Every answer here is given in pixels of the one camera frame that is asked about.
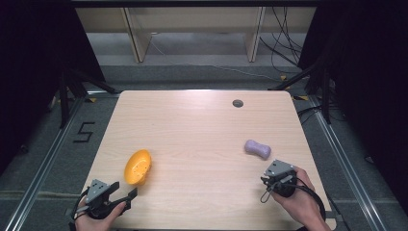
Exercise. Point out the black curtain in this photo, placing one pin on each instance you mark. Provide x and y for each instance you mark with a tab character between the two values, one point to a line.
35	73
369	89

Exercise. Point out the purple soap bar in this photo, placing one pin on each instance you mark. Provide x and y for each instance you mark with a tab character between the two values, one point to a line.
257	148

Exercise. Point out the person's right hand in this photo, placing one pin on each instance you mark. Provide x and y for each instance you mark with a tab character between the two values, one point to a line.
298	202

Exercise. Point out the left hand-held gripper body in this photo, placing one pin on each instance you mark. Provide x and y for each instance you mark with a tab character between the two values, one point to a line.
96	192

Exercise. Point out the metal floor rail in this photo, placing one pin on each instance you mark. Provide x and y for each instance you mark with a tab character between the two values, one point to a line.
346	166
41	173

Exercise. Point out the person's left hand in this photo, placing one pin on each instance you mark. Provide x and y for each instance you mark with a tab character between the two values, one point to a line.
99	222

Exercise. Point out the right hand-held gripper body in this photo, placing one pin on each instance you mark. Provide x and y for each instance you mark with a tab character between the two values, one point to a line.
281	179

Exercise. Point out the orange perforated soap dish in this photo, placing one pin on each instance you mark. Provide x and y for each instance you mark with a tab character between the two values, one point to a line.
138	167

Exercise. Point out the black tripod stand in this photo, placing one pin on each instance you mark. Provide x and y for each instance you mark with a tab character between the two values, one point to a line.
316	83
73	89

